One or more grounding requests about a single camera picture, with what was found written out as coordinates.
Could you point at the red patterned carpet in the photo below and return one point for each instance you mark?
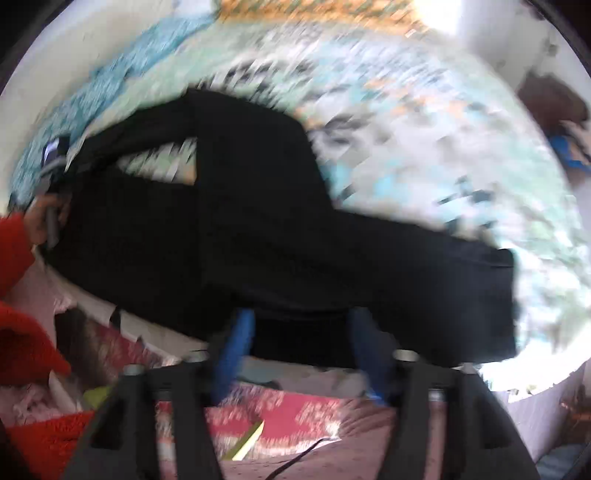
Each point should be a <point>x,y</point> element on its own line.
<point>286,410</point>

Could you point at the pile of colourful clothes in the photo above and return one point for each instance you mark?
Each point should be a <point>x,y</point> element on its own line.
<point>568,152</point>

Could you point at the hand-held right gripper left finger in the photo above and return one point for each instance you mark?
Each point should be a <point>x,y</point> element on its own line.
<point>235,353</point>

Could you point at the black pants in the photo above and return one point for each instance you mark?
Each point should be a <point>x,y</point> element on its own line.
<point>231,230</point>

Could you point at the blue patterned pillow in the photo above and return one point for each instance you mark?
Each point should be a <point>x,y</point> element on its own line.
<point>115,78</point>

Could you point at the person's left hand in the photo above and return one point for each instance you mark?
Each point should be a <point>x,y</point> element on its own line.
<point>36,226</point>

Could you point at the floral bed sheet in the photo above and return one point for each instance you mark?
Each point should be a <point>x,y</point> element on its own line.
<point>415,138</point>

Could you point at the yellow floral pillow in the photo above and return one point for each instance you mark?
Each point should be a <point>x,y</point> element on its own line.
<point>323,11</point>

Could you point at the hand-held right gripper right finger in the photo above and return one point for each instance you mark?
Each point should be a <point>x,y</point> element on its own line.
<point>369,360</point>

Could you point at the pink dotted cloth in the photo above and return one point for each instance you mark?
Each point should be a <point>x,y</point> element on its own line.
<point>332,461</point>

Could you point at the brown wooden dresser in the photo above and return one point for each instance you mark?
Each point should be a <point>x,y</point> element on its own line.
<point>549,101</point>

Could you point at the person's red sweater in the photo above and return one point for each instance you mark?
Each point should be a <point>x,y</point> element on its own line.
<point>27,346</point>

